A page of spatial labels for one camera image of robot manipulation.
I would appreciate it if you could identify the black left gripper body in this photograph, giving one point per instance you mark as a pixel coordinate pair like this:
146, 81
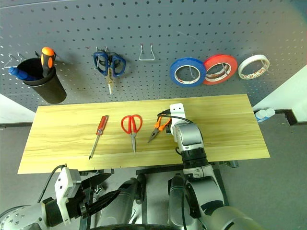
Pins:
76, 203

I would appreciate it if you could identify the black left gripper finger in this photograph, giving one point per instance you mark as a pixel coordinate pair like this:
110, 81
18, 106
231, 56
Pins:
96, 182
103, 201

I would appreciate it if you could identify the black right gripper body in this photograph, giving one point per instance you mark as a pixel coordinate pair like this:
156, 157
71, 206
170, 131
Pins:
169, 128

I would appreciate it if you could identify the orange black needle-nose pliers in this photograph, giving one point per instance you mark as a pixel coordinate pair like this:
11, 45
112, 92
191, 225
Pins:
157, 130

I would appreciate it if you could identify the blue tape roll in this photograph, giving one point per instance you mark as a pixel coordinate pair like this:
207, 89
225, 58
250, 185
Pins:
172, 72

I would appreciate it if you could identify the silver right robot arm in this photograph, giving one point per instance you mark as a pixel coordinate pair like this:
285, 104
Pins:
189, 136

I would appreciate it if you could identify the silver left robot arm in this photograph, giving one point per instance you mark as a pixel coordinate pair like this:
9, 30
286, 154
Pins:
24, 215

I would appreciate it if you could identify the black tool cup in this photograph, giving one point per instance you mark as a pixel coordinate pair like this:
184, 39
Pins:
50, 91

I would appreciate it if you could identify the grey metal pegboard panel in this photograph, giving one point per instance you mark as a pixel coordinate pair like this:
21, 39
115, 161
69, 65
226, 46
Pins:
168, 24

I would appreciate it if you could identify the metal straight peg hook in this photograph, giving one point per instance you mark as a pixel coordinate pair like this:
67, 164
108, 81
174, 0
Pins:
191, 73

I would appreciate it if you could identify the red tape roll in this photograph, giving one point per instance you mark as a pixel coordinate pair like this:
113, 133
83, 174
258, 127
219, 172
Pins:
220, 58

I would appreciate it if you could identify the white plastic bottle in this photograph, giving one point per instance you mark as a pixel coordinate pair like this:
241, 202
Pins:
260, 116
270, 112

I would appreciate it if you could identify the white tape roll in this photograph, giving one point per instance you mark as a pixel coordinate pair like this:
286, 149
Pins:
249, 77

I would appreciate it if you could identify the orange black screwdriver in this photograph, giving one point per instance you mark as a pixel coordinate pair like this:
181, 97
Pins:
47, 60

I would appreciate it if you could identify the blue marker pen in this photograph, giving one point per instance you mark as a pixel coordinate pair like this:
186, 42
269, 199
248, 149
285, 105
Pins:
18, 72

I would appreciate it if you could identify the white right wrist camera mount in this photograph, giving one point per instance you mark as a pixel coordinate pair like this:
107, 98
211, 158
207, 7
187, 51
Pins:
177, 110

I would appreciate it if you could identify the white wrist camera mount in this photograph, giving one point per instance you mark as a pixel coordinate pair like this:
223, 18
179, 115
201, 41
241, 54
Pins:
63, 182
177, 110

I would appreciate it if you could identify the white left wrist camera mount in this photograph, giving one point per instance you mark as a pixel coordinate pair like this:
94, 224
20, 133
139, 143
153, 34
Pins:
63, 182

